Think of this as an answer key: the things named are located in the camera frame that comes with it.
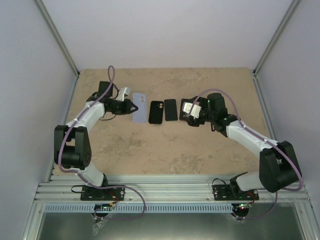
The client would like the aluminium frame post right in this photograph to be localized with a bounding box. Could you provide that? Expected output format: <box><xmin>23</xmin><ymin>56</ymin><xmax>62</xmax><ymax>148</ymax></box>
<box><xmin>252</xmin><ymin>0</ymin><xmax>303</xmax><ymax>76</ymax></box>

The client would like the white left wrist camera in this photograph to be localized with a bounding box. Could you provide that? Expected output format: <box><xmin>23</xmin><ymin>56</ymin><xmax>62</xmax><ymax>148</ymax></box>
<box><xmin>116</xmin><ymin>87</ymin><xmax>131</xmax><ymax>102</ymax></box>

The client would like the right controller circuit board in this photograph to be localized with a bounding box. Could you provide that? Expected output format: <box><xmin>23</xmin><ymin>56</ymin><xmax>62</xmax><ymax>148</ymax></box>
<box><xmin>237</xmin><ymin>202</ymin><xmax>253</xmax><ymax>210</ymax></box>

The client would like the black phone with white edge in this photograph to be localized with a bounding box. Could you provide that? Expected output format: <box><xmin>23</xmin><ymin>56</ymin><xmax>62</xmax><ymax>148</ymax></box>
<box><xmin>179</xmin><ymin>98</ymin><xmax>193</xmax><ymax>122</ymax></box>

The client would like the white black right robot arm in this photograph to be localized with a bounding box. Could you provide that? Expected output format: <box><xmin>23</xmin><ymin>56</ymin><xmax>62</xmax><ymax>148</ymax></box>
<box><xmin>180</xmin><ymin>93</ymin><xmax>303</xmax><ymax>200</ymax></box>

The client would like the controller circuit board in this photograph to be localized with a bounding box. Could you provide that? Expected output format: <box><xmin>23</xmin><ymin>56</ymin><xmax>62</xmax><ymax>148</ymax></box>
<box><xmin>93</xmin><ymin>202</ymin><xmax>117</xmax><ymax>212</ymax></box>
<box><xmin>237</xmin><ymin>202</ymin><xmax>253</xmax><ymax>210</ymax></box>

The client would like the grey slotted cable duct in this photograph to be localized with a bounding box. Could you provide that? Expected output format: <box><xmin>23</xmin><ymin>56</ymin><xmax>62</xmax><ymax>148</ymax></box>
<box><xmin>44</xmin><ymin>203</ymin><xmax>234</xmax><ymax>214</ymax></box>

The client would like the aluminium frame post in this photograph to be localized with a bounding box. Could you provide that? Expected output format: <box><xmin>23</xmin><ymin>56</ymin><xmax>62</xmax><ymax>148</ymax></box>
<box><xmin>34</xmin><ymin>0</ymin><xmax>80</xmax><ymax>79</ymax></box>
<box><xmin>252</xmin><ymin>0</ymin><xmax>303</xmax><ymax>76</ymax></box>

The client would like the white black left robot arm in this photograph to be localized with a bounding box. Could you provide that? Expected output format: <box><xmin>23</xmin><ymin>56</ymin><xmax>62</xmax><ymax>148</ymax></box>
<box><xmin>54</xmin><ymin>81</ymin><xmax>139</xmax><ymax>200</ymax></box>

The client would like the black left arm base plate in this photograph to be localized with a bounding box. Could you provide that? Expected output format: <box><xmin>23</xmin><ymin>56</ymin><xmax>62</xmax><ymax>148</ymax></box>
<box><xmin>80</xmin><ymin>185</ymin><xmax>125</xmax><ymax>202</ymax></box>

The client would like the lilac phone case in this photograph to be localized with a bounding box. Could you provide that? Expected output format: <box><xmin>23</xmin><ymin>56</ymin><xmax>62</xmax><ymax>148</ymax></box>
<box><xmin>132</xmin><ymin>93</ymin><xmax>147</xmax><ymax>124</ymax></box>

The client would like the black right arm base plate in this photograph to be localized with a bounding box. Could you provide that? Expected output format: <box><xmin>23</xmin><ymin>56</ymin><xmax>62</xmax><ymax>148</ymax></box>
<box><xmin>212</xmin><ymin>184</ymin><xmax>260</xmax><ymax>201</ymax></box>

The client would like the aluminium frame post left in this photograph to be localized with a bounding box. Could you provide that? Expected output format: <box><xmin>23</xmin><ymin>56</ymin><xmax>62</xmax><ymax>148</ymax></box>
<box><xmin>34</xmin><ymin>0</ymin><xmax>80</xmax><ymax>79</ymax></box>

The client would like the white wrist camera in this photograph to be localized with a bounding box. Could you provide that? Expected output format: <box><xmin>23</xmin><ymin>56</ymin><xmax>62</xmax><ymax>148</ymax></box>
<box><xmin>116</xmin><ymin>87</ymin><xmax>131</xmax><ymax>102</ymax></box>
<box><xmin>183</xmin><ymin>102</ymin><xmax>202</xmax><ymax>118</ymax></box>

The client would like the clear plastic bag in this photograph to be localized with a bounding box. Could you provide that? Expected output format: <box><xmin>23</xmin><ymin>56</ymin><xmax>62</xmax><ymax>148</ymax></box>
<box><xmin>92</xmin><ymin>221</ymin><xmax>104</xmax><ymax>236</ymax></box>

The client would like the left controller circuit board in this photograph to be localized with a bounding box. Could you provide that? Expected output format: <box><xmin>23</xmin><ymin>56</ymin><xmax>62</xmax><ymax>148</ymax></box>
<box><xmin>93</xmin><ymin>202</ymin><xmax>117</xmax><ymax>212</ymax></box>

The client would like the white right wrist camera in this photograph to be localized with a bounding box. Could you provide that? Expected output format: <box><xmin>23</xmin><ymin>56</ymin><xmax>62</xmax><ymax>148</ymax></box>
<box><xmin>183</xmin><ymin>102</ymin><xmax>202</xmax><ymax>118</ymax></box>

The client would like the black phone case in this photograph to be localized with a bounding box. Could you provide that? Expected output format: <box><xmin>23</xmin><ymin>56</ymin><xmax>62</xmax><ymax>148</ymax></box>
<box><xmin>148</xmin><ymin>100</ymin><xmax>164</xmax><ymax>125</ymax></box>

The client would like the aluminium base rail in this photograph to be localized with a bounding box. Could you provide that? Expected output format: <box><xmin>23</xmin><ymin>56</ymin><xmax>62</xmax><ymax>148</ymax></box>
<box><xmin>34</xmin><ymin>173</ymin><xmax>311</xmax><ymax>203</ymax></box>

